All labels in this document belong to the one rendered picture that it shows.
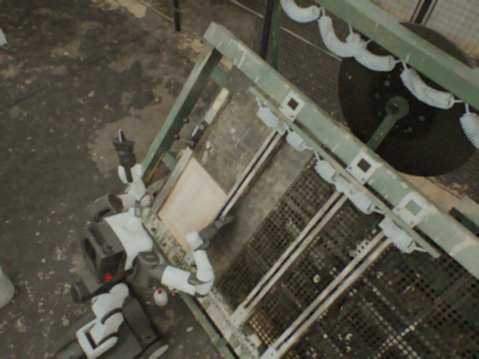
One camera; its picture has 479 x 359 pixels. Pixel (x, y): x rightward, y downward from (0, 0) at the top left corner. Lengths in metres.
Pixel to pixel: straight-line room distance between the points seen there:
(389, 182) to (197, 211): 1.17
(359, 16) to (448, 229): 1.01
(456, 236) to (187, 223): 1.48
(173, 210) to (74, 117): 2.33
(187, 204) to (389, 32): 1.45
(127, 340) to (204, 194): 1.28
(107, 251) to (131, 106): 2.81
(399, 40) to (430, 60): 0.16
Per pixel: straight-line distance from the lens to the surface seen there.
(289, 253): 2.03
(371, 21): 2.02
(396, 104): 2.10
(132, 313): 3.17
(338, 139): 1.83
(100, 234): 2.08
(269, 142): 2.04
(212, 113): 2.31
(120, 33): 5.68
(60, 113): 4.72
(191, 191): 2.45
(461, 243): 1.73
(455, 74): 1.87
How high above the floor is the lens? 3.18
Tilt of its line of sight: 54 degrees down
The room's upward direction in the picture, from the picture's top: 7 degrees clockwise
